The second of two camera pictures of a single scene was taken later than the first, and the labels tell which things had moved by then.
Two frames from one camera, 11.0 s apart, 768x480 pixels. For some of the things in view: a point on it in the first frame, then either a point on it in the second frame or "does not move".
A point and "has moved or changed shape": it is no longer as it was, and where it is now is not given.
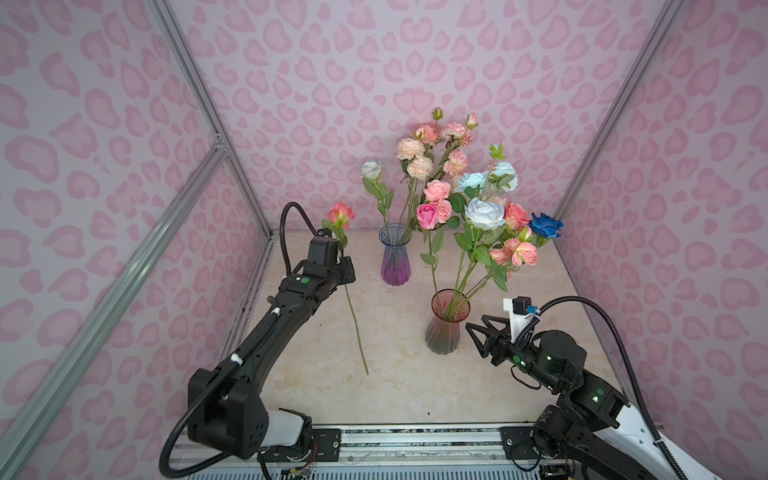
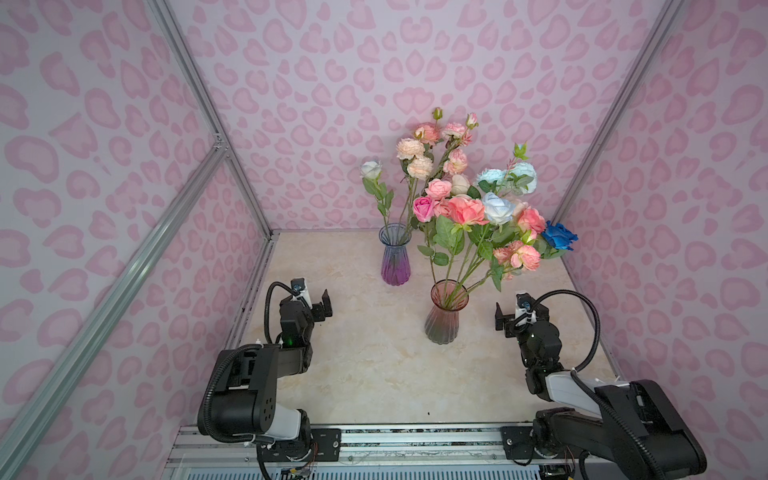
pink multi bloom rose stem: (456, 134) does not move
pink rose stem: (430, 133) does not move
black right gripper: (492, 342) -> (508, 321)
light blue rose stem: (500, 177) -> (518, 178)
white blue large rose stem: (481, 213) has moved or changed shape
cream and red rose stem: (515, 216) -> (530, 222)
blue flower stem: (543, 228) -> (557, 238)
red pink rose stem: (339, 218) -> (465, 213)
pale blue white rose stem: (370, 171) does not move
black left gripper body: (343, 274) -> (317, 314)
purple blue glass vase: (395, 262) does not move
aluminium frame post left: (210, 104) does not move
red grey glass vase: (449, 308) has moved or changed shape
